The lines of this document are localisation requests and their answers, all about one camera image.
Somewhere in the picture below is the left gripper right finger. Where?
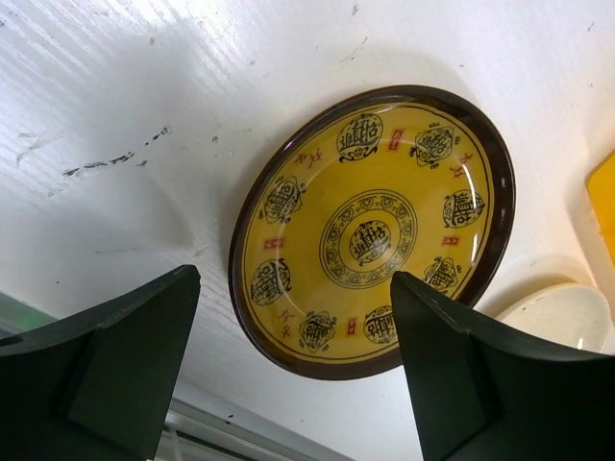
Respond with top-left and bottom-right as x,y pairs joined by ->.
390,272 -> 614,460

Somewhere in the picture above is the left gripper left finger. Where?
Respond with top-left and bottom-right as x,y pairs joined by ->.
1,265 -> 201,460

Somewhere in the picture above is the cream plate black brushstroke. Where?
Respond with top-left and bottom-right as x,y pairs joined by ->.
496,282 -> 614,355

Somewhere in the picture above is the yellow patterned plate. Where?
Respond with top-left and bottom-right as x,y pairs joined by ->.
229,85 -> 516,380

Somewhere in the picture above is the yellow plastic bin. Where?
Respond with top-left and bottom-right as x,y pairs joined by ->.
583,150 -> 614,291

